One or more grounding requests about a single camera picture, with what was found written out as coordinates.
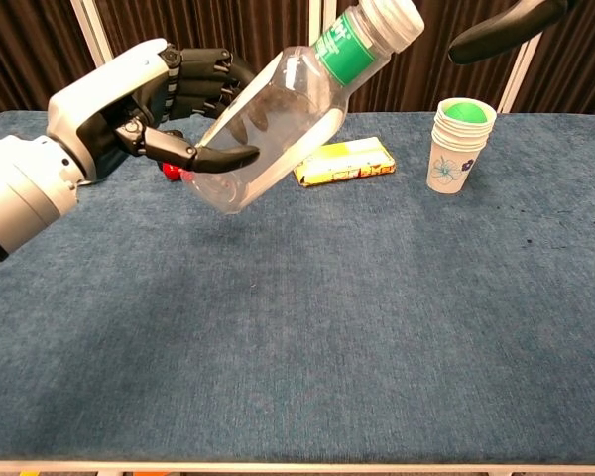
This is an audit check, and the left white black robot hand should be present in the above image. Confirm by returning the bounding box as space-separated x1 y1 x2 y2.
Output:
47 38 262 187

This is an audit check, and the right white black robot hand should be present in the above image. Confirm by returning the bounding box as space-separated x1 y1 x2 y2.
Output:
448 0 581 65

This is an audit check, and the white plastic bottle cap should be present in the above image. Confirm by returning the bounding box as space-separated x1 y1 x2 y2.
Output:
357 0 425 54

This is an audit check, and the clear plastic bottle green label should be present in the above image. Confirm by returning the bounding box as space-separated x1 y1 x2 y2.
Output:
180 2 403 215

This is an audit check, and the small red black bottle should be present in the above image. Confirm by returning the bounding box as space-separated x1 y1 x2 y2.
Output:
159 128 195 182

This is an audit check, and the dark brown pleated curtain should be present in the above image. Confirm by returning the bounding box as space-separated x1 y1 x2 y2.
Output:
513 0 595 118
96 0 311 114
0 0 96 121
330 0 527 114

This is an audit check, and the green ball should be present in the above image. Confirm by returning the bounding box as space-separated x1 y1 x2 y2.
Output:
445 101 488 124

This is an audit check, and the white paper cup stack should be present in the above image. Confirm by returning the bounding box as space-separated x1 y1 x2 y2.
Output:
425 97 498 195

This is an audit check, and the yellow snack packet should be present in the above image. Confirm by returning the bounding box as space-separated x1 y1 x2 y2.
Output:
293 136 397 188

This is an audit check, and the blue table cloth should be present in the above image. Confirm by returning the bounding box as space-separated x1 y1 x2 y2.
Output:
0 111 595 465

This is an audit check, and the white frame post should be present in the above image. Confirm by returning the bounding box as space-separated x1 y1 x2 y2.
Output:
495 32 545 114
307 0 336 49
70 0 116 70

